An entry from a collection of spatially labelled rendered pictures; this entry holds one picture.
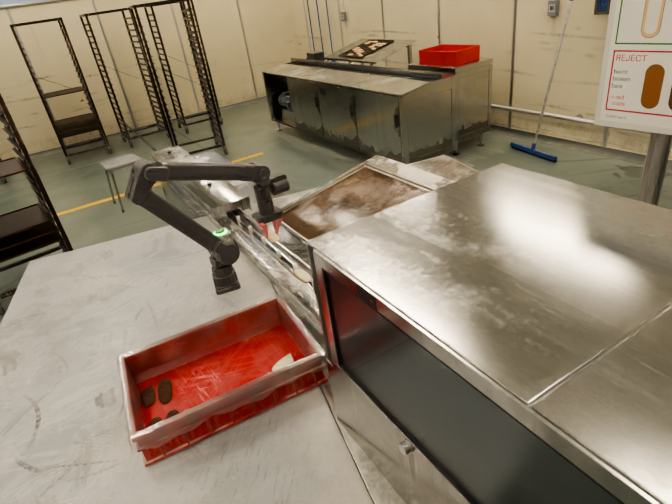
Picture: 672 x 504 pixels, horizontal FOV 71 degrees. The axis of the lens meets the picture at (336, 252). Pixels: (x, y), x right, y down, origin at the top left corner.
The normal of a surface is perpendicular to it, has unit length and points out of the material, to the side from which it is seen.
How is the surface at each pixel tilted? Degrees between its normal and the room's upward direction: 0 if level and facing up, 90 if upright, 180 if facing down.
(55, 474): 0
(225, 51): 90
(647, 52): 90
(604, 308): 0
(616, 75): 90
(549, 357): 0
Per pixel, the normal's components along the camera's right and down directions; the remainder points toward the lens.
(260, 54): 0.52, 0.36
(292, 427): -0.13, -0.86
